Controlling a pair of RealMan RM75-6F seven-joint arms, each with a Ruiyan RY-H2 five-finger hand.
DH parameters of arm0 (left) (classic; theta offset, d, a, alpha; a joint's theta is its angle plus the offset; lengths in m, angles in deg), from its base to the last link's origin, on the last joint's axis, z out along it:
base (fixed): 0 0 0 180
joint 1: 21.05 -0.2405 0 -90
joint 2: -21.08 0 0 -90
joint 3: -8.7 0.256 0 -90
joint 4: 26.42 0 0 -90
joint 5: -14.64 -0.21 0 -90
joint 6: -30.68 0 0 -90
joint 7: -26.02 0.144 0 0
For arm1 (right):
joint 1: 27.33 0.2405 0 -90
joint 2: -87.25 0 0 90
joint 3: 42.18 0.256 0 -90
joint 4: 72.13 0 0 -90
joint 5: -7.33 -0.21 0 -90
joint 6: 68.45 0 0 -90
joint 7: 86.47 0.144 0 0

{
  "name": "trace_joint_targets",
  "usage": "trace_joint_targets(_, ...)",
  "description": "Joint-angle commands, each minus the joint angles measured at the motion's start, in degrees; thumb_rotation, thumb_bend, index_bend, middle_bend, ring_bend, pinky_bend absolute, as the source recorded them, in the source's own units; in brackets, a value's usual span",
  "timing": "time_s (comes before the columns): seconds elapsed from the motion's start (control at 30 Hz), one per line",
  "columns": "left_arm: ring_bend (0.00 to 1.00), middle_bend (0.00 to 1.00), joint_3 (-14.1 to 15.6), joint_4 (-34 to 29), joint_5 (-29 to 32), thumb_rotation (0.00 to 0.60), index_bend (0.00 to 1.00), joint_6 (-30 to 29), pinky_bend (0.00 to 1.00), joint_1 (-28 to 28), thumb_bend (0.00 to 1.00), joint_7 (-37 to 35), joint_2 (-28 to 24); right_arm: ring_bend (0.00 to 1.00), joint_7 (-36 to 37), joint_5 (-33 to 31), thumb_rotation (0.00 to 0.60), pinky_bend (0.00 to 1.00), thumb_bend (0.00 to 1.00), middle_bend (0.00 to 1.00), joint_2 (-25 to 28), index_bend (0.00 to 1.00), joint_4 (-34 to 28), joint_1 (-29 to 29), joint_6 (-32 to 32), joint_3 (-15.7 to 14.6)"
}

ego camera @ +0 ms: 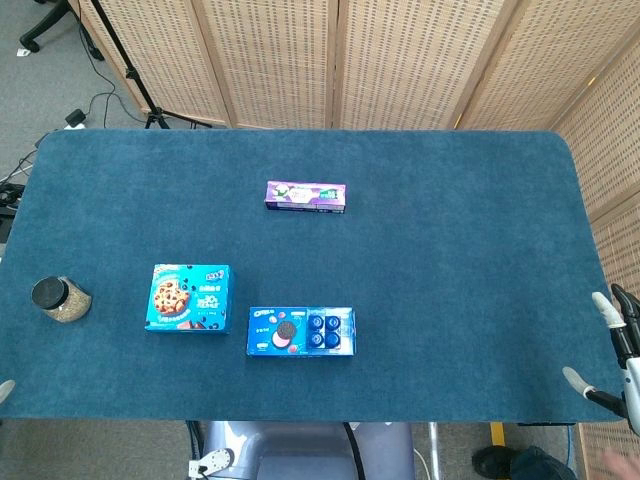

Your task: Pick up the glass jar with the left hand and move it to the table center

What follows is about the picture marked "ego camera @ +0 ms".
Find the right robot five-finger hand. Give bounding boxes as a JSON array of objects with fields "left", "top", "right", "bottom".
[{"left": 562, "top": 283, "right": 640, "bottom": 436}]

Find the blue cable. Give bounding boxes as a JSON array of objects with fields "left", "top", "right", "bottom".
[{"left": 563, "top": 424, "right": 577, "bottom": 469}]

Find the thin black floor cable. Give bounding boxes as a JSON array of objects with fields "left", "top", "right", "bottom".
[{"left": 74, "top": 19, "right": 136, "bottom": 129}]

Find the purple toothpaste box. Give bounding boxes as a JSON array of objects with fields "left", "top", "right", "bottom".
[{"left": 264, "top": 180, "right": 348, "bottom": 215}]

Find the blue chocolate chip cookie box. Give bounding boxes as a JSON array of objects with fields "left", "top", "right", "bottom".
[{"left": 144, "top": 263, "right": 232, "bottom": 335}]

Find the small grain jar black lid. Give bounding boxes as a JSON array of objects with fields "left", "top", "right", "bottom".
[{"left": 30, "top": 275, "right": 94, "bottom": 324}]

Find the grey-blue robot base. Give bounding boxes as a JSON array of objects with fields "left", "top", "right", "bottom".
[{"left": 203, "top": 420, "right": 416, "bottom": 480}]

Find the woven wicker folding screen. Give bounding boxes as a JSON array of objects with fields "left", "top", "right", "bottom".
[{"left": 77, "top": 0, "right": 640, "bottom": 480}]

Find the blue Oreo cookie box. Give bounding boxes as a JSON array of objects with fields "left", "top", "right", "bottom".
[{"left": 245, "top": 306, "right": 359, "bottom": 358}]

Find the black office chair base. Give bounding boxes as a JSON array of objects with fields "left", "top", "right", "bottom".
[{"left": 18, "top": 0, "right": 72, "bottom": 53}]

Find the black tripod stand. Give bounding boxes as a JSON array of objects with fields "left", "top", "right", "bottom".
[{"left": 89, "top": 0, "right": 213, "bottom": 130}]

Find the black floor equipment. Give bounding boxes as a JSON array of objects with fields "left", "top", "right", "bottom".
[{"left": 0, "top": 182, "right": 26, "bottom": 217}]

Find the white round connector plate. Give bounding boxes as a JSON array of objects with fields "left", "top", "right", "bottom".
[{"left": 187, "top": 447, "right": 236, "bottom": 477}]

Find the blurred bystander hand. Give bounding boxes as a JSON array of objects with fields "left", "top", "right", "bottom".
[{"left": 599, "top": 447, "right": 640, "bottom": 480}]

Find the metal table leg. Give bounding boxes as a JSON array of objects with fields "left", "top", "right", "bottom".
[{"left": 426, "top": 422, "right": 442, "bottom": 480}]

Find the blue carpet table mat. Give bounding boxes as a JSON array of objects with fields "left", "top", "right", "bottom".
[{"left": 0, "top": 128, "right": 626, "bottom": 426}]

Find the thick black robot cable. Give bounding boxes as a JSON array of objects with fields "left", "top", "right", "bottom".
[{"left": 342, "top": 422, "right": 368, "bottom": 480}]

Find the black leather shoe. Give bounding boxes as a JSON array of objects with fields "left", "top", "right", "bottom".
[{"left": 471, "top": 444, "right": 517, "bottom": 479}]

